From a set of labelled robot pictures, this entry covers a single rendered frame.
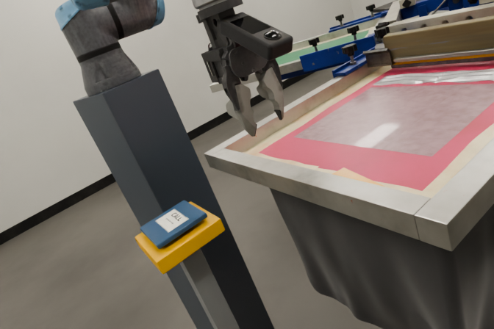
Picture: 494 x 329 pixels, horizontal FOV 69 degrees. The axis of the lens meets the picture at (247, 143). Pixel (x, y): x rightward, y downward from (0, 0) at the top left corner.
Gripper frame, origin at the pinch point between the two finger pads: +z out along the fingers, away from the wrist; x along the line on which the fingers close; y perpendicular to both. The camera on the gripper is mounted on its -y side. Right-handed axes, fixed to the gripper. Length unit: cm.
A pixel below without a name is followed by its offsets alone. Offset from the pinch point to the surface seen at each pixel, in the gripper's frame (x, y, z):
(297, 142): -13.8, 12.9, 13.0
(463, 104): -35.3, -12.9, 12.8
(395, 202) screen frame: 1.0, -22.5, 9.2
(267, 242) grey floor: -45, 114, 109
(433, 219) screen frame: 2.0, -27.9, 9.2
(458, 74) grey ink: -50, -5, 12
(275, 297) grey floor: -21, 79, 109
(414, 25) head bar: -80, 23, 6
